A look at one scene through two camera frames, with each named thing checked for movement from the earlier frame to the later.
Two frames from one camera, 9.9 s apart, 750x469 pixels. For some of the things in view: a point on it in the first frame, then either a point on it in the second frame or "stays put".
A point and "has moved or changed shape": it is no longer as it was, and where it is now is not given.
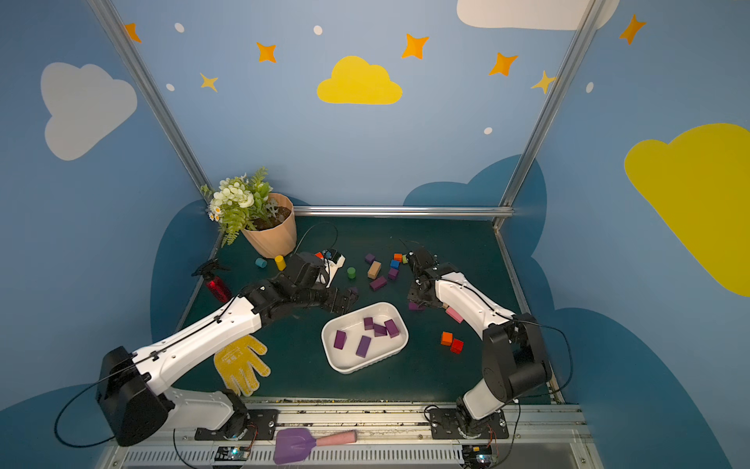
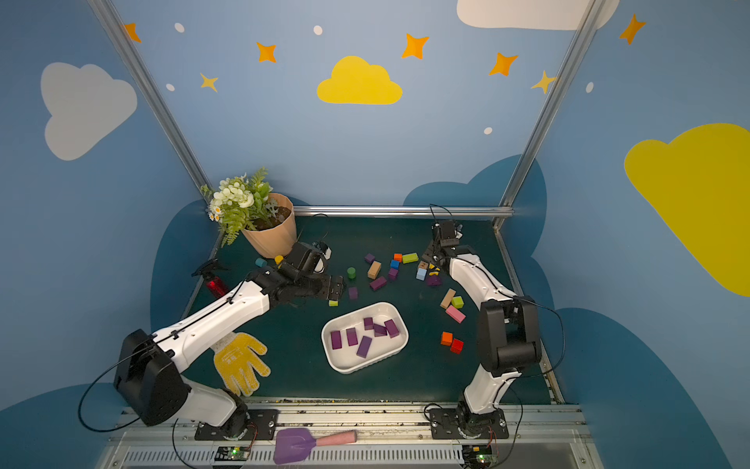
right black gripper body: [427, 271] -> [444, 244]
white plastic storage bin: [359, 338] stays put
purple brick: [340, 339] has moved or changed shape
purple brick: [378, 283] stays put
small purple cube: [392, 328] stays put
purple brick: [363, 347] stays put
